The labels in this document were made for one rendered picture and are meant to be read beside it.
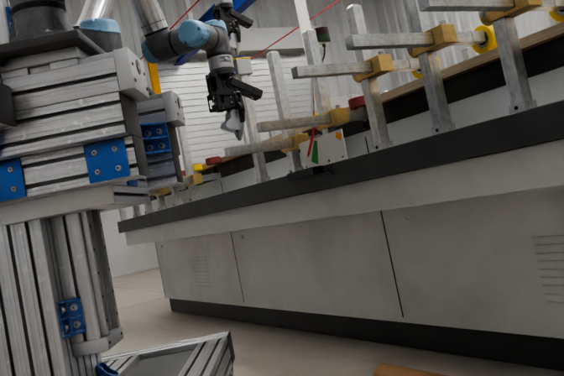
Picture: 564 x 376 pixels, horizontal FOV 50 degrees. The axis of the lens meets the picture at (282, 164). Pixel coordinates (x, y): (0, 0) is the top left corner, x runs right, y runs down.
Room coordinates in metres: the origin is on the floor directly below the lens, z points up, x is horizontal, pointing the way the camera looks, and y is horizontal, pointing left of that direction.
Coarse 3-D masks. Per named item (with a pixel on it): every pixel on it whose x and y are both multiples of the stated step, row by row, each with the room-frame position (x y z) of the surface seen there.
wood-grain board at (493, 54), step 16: (544, 32) 1.47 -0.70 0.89; (560, 32) 1.44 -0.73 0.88; (496, 48) 1.60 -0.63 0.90; (528, 48) 1.54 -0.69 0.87; (464, 64) 1.70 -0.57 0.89; (480, 64) 1.65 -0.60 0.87; (416, 80) 1.86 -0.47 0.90; (384, 96) 2.00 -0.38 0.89; (400, 96) 1.96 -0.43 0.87; (304, 128) 2.43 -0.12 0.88; (224, 160) 3.09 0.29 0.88
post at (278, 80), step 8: (272, 56) 2.21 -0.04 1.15; (272, 64) 2.21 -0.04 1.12; (280, 64) 2.22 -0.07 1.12; (272, 72) 2.22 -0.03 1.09; (280, 72) 2.22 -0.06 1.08; (272, 80) 2.23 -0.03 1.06; (280, 80) 2.21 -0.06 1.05; (280, 88) 2.21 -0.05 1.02; (280, 96) 2.21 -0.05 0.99; (280, 104) 2.21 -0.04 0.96; (288, 104) 2.22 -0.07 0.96; (280, 112) 2.22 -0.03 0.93; (288, 112) 2.22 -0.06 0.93; (288, 136) 2.20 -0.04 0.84; (288, 152) 2.22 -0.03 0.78; (296, 152) 2.22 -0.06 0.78; (288, 160) 2.23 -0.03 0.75; (296, 160) 2.21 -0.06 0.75
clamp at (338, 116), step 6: (336, 108) 1.93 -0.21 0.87; (342, 108) 1.94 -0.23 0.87; (330, 114) 1.95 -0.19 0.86; (336, 114) 1.93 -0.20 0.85; (342, 114) 1.94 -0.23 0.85; (336, 120) 1.93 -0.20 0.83; (342, 120) 1.94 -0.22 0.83; (348, 120) 1.95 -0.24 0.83; (318, 126) 2.02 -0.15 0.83; (324, 126) 1.99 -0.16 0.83; (330, 126) 1.97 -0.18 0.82; (336, 126) 2.00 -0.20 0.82
